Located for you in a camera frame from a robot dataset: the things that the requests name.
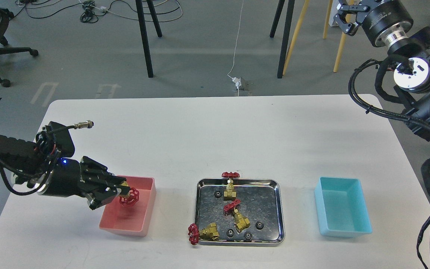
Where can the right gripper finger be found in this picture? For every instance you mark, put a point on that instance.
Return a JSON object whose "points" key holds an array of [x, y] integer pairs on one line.
{"points": [[341, 17]]}

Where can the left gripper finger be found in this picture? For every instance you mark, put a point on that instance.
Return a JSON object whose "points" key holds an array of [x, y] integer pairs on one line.
{"points": [[100, 197], [96, 173]]}

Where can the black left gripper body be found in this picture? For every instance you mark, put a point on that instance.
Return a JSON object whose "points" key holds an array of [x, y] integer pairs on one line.
{"points": [[72, 177]]}

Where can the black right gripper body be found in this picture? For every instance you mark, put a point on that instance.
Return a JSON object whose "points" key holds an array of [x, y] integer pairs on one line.
{"points": [[384, 22]]}

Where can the brass valve red handle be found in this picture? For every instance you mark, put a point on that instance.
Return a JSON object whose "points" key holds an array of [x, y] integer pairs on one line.
{"points": [[130, 199], [209, 233], [230, 194], [241, 222]]}

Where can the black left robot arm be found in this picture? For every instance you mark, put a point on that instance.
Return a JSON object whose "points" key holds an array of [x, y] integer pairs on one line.
{"points": [[45, 167]]}

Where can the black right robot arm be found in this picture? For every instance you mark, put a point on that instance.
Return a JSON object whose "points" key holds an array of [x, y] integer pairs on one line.
{"points": [[403, 77]]}

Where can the pink plastic box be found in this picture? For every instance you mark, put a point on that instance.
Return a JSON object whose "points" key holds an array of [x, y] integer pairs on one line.
{"points": [[132, 220]]}

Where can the blue plastic box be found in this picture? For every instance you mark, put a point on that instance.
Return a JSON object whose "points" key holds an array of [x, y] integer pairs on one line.
{"points": [[341, 207]]}

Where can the yellow wooden leg right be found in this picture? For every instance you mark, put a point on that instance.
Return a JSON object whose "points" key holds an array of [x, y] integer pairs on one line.
{"points": [[342, 39]]}

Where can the yellow wooden leg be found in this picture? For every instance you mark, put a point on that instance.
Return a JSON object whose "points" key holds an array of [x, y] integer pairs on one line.
{"points": [[342, 39], [295, 35]]}

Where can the yellow wooden leg left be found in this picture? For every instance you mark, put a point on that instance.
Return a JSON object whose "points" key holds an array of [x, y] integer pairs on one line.
{"points": [[295, 35]]}

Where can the black stand legs right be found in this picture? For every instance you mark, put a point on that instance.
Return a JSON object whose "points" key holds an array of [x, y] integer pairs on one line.
{"points": [[286, 32]]}

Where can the white power adapter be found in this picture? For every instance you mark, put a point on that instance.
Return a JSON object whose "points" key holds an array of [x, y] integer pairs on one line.
{"points": [[241, 87]]}

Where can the shiny metal tray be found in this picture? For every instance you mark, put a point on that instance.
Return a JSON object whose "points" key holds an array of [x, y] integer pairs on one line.
{"points": [[260, 201]]}

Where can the black tripod legs left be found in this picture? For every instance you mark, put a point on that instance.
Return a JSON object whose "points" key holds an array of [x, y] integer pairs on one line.
{"points": [[143, 31]]}

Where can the brass valve bottom red handle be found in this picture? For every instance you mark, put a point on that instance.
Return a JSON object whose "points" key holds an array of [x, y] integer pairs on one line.
{"points": [[209, 233]]}

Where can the brass valve top red handle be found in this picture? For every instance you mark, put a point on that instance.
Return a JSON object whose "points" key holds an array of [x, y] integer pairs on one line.
{"points": [[230, 194]]}

